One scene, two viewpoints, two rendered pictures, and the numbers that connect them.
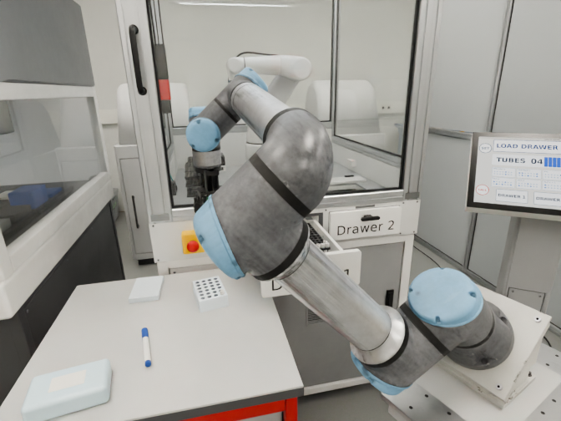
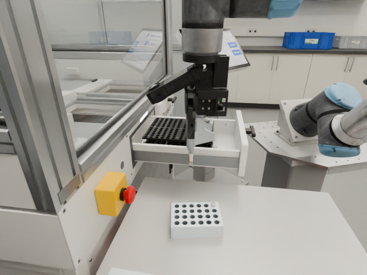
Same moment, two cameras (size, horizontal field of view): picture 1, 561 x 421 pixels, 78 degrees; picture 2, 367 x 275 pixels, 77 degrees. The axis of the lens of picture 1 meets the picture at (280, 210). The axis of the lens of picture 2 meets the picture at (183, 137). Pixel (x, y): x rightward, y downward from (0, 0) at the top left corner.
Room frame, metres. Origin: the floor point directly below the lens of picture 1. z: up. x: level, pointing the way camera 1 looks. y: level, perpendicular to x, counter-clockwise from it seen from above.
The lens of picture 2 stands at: (0.81, 0.64, 1.22)
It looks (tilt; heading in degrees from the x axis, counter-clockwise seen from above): 26 degrees down; 290
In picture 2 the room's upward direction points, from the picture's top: straight up
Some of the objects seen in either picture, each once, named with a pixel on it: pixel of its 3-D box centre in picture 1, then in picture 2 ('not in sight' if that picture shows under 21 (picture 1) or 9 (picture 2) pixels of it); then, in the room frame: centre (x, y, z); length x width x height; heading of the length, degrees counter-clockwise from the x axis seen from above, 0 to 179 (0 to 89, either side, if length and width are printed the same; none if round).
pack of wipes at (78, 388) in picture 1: (70, 388); not in sight; (0.57, 0.45, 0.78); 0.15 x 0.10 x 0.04; 111
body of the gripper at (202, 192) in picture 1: (210, 187); (203, 85); (0.93, 0.19, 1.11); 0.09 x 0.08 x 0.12; 22
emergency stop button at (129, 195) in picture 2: (193, 246); (128, 194); (1.07, 0.30, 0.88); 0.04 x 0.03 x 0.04; 102
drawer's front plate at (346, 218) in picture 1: (365, 222); (166, 106); (1.25, -0.33, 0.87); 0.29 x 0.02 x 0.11; 102
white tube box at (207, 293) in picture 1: (209, 293); (195, 219); (0.93, 0.22, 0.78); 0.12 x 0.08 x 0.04; 22
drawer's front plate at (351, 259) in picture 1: (311, 272); (239, 139); (0.87, -0.08, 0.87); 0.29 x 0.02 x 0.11; 102
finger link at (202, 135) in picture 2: not in sight; (200, 137); (0.93, 0.21, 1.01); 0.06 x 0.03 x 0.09; 22
